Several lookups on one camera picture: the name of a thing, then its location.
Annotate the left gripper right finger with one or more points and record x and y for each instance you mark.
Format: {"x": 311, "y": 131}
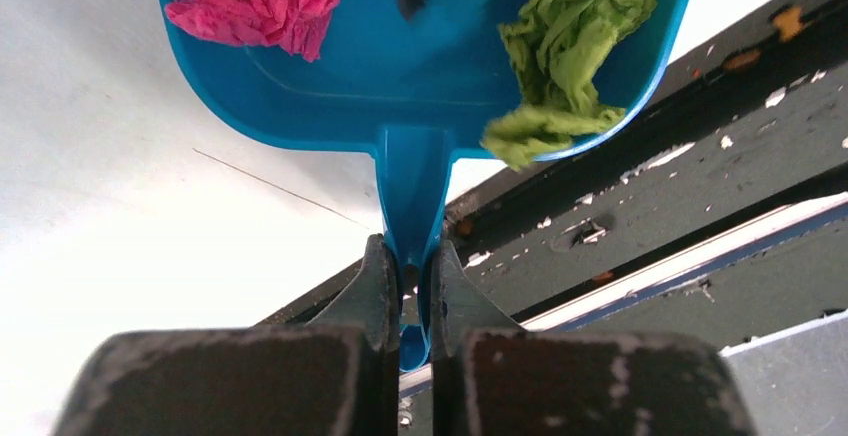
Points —
{"x": 459, "y": 315}

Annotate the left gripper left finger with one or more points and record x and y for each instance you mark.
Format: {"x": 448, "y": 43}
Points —
{"x": 365, "y": 315}

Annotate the blue plastic dustpan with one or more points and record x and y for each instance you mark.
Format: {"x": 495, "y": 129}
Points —
{"x": 416, "y": 97}

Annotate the pink paper scrap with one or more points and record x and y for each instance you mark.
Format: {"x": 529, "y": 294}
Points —
{"x": 296, "y": 26}

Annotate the green paper scrap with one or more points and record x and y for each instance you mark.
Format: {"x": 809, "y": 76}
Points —
{"x": 555, "y": 48}

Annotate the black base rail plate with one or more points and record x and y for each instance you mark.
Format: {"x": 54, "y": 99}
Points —
{"x": 721, "y": 211}

